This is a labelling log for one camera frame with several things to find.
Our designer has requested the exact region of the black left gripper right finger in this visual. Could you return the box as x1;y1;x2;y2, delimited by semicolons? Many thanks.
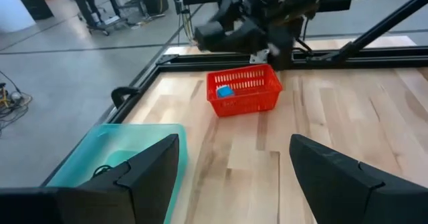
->
289;133;428;224

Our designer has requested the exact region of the black frame clamp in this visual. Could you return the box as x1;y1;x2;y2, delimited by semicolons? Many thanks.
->
110;86;141;110

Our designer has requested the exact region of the small cube adapter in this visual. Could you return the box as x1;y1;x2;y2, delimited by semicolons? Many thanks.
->
216;85;235;100

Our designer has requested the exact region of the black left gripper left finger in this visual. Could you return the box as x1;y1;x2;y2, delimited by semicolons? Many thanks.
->
0;133;181;224

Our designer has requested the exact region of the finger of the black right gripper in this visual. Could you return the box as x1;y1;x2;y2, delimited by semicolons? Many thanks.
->
194;20;240;51
230;18;268;54

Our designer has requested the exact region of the rolling cart base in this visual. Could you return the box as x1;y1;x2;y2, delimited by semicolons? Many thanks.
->
86;15;135;37

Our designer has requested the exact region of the person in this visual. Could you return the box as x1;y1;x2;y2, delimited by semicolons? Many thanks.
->
65;0;102;27

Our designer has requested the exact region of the floor cable bundle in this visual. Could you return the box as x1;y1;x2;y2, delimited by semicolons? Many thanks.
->
0;70;33;136

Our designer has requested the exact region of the black cabinet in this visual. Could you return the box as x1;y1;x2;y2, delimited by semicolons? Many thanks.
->
11;0;54;21

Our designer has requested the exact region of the teal translucent plastic bin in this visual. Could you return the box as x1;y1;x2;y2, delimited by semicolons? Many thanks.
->
45;122;189;224

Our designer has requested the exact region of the yellow floor cable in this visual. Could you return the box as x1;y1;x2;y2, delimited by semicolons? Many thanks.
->
182;8;195;45

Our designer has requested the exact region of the red plastic basket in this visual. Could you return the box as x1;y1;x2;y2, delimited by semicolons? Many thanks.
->
206;63;284;118

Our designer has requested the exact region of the black aluminium table frame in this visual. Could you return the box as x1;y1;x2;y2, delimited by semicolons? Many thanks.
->
39;0;428;189

